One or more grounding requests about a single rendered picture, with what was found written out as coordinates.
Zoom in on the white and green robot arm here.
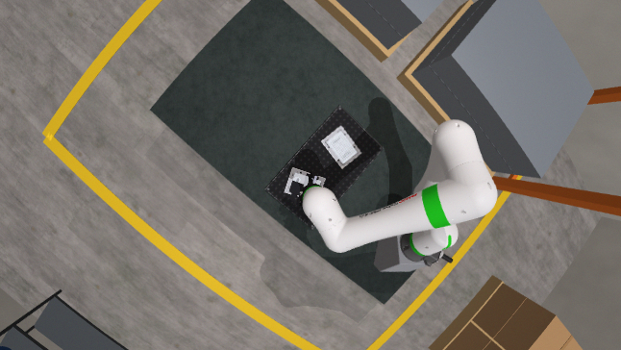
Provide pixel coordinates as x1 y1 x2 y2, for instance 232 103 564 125
289 119 497 266

